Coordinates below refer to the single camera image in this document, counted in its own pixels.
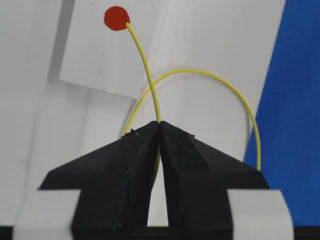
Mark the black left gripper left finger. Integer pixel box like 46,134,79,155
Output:
39,121,159,240

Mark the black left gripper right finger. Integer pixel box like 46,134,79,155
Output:
159,121,269,240

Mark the yellow solder wire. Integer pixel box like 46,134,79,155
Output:
123,21,262,181

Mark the blue table cloth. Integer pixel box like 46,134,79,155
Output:
253,0,320,227

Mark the large white foam board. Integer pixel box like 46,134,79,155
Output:
0,0,285,226

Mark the small raised white board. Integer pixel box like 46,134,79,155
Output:
48,0,170,99

